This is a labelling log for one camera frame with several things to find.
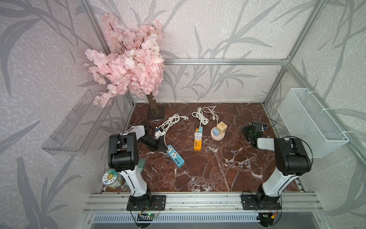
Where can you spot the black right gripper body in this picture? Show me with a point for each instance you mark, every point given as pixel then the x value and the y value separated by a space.
pixel 246 130

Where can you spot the blue cube adapter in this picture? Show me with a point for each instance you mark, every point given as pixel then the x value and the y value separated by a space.
pixel 215 132

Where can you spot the green dustpan brush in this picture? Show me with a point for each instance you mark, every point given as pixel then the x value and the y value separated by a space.
pixel 141 164

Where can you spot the white wire mesh basket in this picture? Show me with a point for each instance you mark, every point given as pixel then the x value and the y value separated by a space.
pixel 307 119

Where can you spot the blue power strip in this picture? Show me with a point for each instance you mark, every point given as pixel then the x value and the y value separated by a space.
pixel 175 156

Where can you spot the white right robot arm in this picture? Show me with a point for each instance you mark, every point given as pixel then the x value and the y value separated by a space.
pixel 293 158

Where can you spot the clear acrylic wall shelf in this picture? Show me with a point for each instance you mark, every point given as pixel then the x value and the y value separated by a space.
pixel 77 131

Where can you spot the beige cube adapter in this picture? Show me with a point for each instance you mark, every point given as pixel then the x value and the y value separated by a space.
pixel 221 127

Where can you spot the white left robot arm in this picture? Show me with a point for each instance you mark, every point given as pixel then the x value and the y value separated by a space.
pixel 123 157

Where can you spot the round pink socket base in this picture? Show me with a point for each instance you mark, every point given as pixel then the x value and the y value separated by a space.
pixel 221 136

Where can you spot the pink cherry blossom tree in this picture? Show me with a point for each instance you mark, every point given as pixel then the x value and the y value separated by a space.
pixel 135 63

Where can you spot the orange power strip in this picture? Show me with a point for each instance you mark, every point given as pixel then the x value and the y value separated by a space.
pixel 197 146

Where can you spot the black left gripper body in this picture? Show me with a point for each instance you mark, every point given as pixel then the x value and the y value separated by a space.
pixel 153 144

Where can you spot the white charger on orange strip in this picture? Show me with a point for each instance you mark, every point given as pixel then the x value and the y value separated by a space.
pixel 198 136

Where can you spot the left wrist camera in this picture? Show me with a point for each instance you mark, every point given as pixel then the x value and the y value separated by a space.
pixel 159 132

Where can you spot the round tape tin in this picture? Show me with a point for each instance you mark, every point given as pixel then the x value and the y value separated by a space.
pixel 112 179

